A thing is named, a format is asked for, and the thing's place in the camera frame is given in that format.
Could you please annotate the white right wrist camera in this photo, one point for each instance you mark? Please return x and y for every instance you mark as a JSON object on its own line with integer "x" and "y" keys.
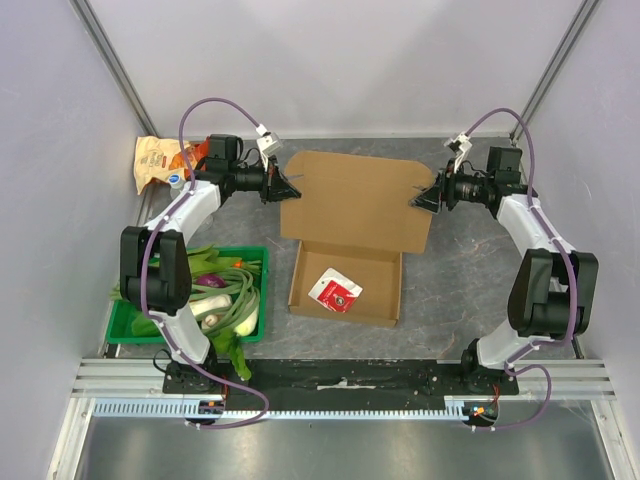
{"x": 460, "y": 145}

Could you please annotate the purple red onion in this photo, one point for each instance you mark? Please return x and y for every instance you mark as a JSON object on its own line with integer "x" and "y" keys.
{"x": 210, "y": 280}

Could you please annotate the brown cardboard box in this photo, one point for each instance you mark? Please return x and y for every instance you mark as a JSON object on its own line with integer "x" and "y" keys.
{"x": 354, "y": 216}

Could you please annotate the red chip bag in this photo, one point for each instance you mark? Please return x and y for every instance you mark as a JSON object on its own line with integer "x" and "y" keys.
{"x": 195, "y": 153}

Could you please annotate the white paper packet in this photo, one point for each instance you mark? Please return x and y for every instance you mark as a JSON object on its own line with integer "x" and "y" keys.
{"x": 335, "y": 292}

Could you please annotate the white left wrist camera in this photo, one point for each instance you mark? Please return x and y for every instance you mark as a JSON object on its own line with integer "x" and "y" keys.
{"x": 268, "y": 144}

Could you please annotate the beige chip bag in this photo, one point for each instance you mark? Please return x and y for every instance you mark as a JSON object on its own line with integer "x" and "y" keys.
{"x": 155, "y": 160}

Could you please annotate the green plastic crate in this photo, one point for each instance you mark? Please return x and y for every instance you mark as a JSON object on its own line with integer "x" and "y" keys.
{"x": 123, "y": 312}

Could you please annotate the light blue cable duct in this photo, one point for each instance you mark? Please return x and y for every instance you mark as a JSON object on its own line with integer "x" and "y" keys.
{"x": 202, "y": 410}

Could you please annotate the white green bok choy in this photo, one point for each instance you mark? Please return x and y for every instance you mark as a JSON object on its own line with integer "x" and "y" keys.
{"x": 209, "y": 313}

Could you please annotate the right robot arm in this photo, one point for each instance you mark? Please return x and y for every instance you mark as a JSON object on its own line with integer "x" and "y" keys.
{"x": 551, "y": 299}

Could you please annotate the green long beans bundle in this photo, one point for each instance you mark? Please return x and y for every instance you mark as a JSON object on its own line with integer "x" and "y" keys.
{"x": 240, "y": 276}

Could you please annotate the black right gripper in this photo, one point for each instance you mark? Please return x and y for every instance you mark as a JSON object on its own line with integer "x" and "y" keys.
{"x": 443, "y": 189}

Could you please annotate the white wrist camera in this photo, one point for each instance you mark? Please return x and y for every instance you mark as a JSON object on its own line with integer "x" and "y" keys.
{"x": 268, "y": 144}
{"x": 460, "y": 145}

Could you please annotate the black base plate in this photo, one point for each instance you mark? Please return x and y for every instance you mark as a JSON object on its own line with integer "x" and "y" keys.
{"x": 365, "y": 383}

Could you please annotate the clear plastic water bottle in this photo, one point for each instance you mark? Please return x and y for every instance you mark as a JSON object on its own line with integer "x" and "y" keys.
{"x": 176, "y": 183}

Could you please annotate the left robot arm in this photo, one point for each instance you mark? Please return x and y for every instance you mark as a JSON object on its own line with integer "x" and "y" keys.
{"x": 154, "y": 272}

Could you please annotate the green leafy lettuce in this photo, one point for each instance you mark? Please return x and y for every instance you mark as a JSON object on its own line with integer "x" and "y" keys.
{"x": 227, "y": 342}

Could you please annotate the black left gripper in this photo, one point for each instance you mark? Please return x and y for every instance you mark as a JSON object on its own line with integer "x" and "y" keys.
{"x": 276, "y": 188}

